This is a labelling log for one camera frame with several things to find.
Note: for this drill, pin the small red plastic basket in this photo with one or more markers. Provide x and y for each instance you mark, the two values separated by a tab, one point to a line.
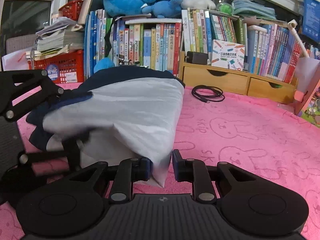
72	10

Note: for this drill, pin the small blue plush toy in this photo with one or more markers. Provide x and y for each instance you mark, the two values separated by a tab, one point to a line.
162	8

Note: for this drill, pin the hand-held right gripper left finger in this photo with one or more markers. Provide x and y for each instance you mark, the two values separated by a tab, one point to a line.
147	168

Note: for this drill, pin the white paper bag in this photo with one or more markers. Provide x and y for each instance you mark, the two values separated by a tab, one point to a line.
15	60

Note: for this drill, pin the large blue whale plush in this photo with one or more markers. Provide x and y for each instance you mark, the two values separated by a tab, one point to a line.
127	2

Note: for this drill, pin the black power adapter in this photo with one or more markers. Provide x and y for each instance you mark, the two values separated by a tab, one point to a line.
197	58

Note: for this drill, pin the green ball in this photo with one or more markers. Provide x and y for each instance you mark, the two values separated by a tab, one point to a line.
225	8

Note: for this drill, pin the large red plastic basket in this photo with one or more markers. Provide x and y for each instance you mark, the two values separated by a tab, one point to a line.
65	67

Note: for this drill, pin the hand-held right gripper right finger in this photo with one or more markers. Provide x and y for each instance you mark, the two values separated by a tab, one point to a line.
176	165

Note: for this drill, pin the pink triangular toy house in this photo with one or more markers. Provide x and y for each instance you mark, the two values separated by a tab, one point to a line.
311	105

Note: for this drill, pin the blue plush ball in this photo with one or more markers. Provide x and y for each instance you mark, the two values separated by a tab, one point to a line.
103	65

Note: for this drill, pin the white printed box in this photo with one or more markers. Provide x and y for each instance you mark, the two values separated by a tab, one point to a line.
228	55

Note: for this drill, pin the teal folded cloth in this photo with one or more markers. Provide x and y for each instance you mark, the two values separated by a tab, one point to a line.
252	8

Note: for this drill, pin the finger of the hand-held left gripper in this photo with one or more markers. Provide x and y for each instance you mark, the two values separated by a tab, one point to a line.
50	155
50	96

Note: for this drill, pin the stack of papers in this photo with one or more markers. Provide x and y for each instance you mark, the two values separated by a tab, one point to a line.
60	40

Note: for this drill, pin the wooden drawer organizer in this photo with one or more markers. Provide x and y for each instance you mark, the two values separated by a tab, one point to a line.
220	82

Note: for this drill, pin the small bicycle model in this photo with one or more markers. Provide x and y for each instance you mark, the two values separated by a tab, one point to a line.
125	62

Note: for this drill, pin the white navy jacket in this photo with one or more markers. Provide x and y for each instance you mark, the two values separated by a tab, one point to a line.
130	110

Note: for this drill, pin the tan board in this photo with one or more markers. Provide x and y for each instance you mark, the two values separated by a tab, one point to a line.
87	5

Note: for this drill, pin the white tube lamp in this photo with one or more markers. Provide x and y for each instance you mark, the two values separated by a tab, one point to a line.
298	38

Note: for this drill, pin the pink printed blanket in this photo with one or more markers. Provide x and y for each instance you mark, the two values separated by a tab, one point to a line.
237	135

